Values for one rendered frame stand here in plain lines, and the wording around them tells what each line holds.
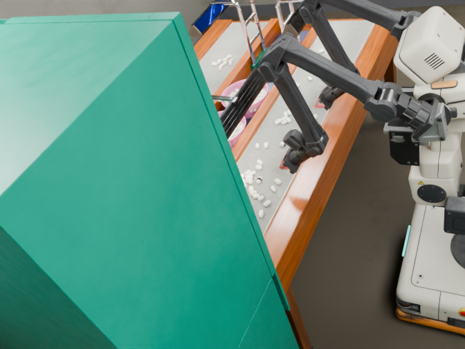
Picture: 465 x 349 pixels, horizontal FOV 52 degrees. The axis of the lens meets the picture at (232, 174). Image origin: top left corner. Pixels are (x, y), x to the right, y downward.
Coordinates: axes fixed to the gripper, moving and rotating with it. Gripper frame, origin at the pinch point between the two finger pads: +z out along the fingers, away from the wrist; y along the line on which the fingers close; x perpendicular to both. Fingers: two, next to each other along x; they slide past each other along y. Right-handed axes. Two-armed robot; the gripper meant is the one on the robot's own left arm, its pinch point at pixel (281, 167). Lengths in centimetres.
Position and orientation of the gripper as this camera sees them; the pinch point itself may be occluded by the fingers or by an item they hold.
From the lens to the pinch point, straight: 194.1
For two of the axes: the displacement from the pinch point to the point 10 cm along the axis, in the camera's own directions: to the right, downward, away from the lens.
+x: 7.7, 6.1, 1.9
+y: -4.3, 7.1, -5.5
